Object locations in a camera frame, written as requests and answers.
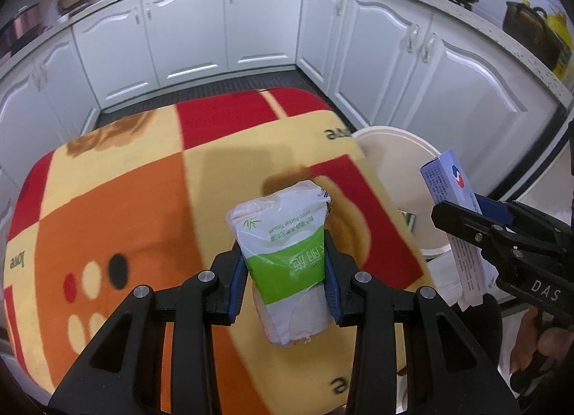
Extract white blue medicine box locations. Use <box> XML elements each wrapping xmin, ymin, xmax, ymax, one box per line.
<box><xmin>420</xmin><ymin>151</ymin><xmax>497</xmax><ymax>309</ymax></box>

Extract green white tissue pack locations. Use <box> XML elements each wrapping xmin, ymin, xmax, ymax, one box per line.
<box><xmin>226</xmin><ymin>180</ymin><xmax>331</xmax><ymax>346</ymax></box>

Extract cream round trash bin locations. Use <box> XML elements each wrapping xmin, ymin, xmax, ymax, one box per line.
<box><xmin>353</xmin><ymin>126</ymin><xmax>451</xmax><ymax>260</ymax></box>

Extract person's right hand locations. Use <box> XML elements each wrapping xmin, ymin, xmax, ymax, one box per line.
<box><xmin>510</xmin><ymin>306</ymin><xmax>573</xmax><ymax>374</ymax></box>

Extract red yellow patterned blanket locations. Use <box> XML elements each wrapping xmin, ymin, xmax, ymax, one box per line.
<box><xmin>2</xmin><ymin>88</ymin><xmax>432</xmax><ymax>393</ymax></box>

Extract black clay pot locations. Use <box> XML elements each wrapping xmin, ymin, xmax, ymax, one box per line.
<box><xmin>503</xmin><ymin>1</ymin><xmax>562</xmax><ymax>70</ymax></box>

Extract white lower cabinets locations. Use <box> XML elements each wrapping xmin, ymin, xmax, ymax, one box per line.
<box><xmin>1</xmin><ymin>0</ymin><xmax>573</xmax><ymax>198</ymax></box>

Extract pink cooking pot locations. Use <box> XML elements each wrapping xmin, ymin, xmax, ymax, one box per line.
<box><xmin>0</xmin><ymin>2</ymin><xmax>45</xmax><ymax>58</ymax></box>

